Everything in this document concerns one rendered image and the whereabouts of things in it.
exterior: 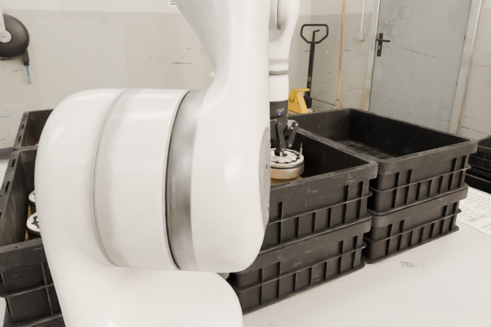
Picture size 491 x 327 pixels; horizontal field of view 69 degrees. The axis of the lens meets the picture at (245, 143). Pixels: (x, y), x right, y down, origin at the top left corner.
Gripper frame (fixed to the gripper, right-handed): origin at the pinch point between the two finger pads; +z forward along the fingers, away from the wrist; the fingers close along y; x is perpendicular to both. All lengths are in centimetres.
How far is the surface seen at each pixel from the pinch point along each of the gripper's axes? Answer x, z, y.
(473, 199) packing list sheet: -11, 18, 61
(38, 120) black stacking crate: 57, -1, -45
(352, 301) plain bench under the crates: -25.6, 18.3, 2.5
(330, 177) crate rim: -20.9, -4.5, -0.7
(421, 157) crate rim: -20.9, -4.2, 21.6
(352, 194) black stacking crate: -19.8, 0.6, 5.8
